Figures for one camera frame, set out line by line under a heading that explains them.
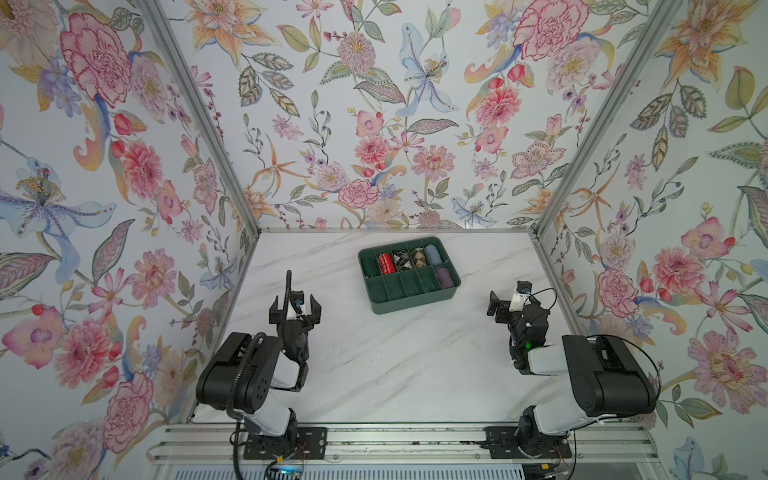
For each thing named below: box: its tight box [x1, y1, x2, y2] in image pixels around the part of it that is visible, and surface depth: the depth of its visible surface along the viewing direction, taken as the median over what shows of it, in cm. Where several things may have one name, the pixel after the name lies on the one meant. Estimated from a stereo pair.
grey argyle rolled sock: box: [394, 250, 413, 271], surface depth 107 cm
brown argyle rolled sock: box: [411, 247, 427, 268], surface depth 108 cm
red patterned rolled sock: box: [378, 253, 397, 275], surface depth 106 cm
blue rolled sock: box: [425, 244, 443, 265], surface depth 109 cm
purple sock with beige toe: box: [438, 268, 455, 288], surface depth 103 cm
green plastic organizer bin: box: [358, 236, 461, 315], surface depth 104 cm
